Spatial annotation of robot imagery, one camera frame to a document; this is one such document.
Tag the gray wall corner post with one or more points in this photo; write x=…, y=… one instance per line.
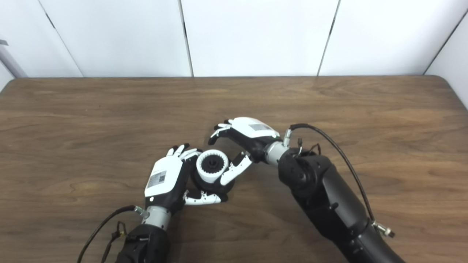
x=11, y=62

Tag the round black stepped part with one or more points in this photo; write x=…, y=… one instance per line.
x=210, y=187

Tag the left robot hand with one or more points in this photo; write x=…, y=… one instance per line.
x=162, y=179

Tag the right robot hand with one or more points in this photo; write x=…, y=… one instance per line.
x=252, y=131

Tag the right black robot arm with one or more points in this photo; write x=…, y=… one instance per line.
x=321, y=190

